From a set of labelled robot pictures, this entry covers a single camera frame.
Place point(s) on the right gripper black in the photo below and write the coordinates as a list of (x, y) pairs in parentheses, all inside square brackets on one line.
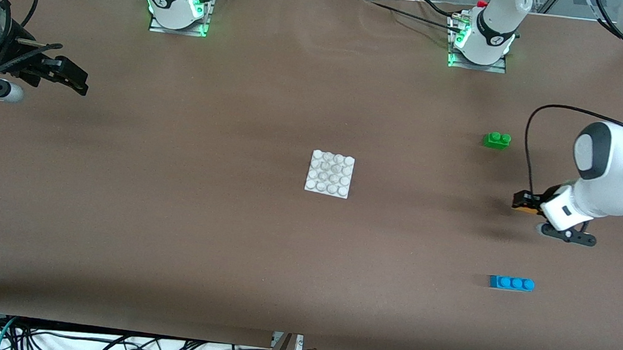
[(18, 60)]

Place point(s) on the green two-stud toy block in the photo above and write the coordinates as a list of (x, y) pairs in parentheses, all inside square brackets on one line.
[(496, 141)]

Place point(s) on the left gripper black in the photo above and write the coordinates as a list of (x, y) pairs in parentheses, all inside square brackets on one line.
[(548, 197)]

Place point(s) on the silver metal bracket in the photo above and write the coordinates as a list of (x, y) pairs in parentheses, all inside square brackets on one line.
[(298, 342)]

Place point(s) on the brown table cover mat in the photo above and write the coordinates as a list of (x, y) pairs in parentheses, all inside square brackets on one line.
[(168, 241)]

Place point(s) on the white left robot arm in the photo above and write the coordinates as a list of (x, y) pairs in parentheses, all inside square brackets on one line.
[(620, 170)]

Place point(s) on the yellow two-stud toy block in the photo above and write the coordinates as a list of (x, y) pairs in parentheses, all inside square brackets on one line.
[(526, 209)]

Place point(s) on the blue three-stud toy block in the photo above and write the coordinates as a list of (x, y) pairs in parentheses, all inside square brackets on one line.
[(509, 283)]

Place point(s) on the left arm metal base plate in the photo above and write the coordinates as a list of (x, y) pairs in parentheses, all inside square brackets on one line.
[(484, 67)]

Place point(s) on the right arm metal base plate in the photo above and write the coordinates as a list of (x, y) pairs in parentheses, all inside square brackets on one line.
[(179, 31)]

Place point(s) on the white studded base plate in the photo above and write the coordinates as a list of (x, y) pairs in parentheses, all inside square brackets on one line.
[(329, 175)]

